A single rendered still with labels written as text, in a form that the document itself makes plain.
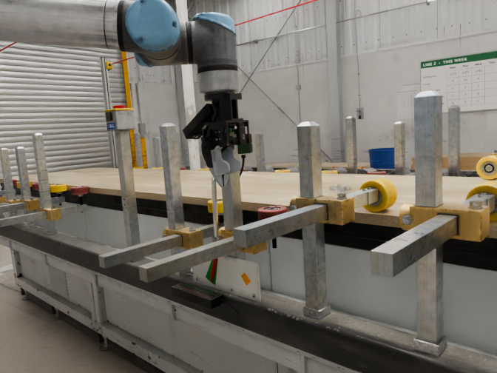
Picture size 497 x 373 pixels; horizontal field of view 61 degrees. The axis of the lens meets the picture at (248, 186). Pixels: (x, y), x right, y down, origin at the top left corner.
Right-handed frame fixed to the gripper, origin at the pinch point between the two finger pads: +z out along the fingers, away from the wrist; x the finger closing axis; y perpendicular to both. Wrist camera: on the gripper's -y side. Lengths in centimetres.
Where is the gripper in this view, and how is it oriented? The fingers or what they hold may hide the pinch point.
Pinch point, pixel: (220, 181)
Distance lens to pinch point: 99.2
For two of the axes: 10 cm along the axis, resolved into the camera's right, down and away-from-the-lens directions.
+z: 0.7, 9.9, 1.3
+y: 7.3, 0.4, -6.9
